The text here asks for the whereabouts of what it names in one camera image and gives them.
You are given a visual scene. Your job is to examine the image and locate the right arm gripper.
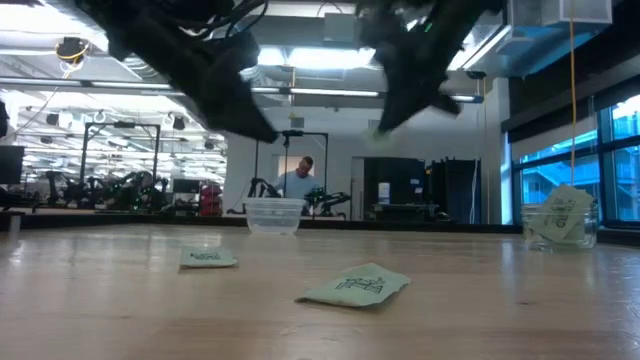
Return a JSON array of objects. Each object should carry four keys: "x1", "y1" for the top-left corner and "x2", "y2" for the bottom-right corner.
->
[{"x1": 362, "y1": 24, "x2": 471, "y2": 133}]

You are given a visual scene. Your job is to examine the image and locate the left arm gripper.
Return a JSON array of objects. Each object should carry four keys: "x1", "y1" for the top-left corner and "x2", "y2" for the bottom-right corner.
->
[{"x1": 164, "y1": 34, "x2": 279, "y2": 144}]

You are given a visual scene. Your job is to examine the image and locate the black cabinet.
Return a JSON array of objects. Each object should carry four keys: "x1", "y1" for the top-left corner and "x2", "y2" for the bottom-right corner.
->
[
  {"x1": 363, "y1": 156, "x2": 427, "y2": 222},
  {"x1": 428, "y1": 158, "x2": 482, "y2": 225}
]

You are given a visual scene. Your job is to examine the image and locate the person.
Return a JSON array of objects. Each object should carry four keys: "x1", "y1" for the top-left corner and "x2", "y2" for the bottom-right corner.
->
[{"x1": 273, "y1": 155, "x2": 322, "y2": 201}]

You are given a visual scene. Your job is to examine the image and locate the red cart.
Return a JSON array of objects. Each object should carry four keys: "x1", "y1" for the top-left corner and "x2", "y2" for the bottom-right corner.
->
[{"x1": 199, "y1": 183, "x2": 224, "y2": 218}]

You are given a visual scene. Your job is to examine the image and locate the clear plastic bowl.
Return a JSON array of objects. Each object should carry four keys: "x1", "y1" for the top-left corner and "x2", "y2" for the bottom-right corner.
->
[{"x1": 241, "y1": 196, "x2": 307, "y2": 237}]

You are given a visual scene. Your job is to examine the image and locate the grey ceiling box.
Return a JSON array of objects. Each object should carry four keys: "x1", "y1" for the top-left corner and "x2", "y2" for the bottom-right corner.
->
[{"x1": 322, "y1": 12, "x2": 362, "y2": 44}]

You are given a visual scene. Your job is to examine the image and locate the clear glass jar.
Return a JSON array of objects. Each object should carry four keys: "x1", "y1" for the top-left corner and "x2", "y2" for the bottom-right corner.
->
[{"x1": 520, "y1": 201, "x2": 600, "y2": 252}]

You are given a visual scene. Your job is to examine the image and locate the white ceiling unit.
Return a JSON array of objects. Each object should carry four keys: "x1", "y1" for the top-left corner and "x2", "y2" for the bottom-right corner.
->
[{"x1": 542, "y1": 0, "x2": 614, "y2": 27}]

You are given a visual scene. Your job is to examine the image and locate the black monitor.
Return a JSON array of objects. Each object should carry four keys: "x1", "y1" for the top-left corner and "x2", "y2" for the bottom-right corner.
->
[{"x1": 0, "y1": 144, "x2": 26, "y2": 186}]

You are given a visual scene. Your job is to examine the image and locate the black gantry frame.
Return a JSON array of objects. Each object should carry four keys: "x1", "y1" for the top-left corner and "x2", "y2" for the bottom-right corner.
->
[
  {"x1": 253, "y1": 129, "x2": 330, "y2": 214},
  {"x1": 78, "y1": 121, "x2": 162, "y2": 201}
]

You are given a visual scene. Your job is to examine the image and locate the black table edge frame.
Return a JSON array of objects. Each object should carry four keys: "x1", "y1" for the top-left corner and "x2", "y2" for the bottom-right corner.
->
[{"x1": 0, "y1": 209, "x2": 640, "y2": 247}]

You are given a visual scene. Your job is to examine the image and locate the yellow hanging rope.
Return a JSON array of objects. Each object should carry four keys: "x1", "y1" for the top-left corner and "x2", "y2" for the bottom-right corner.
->
[{"x1": 568, "y1": 0, "x2": 578, "y2": 189}]

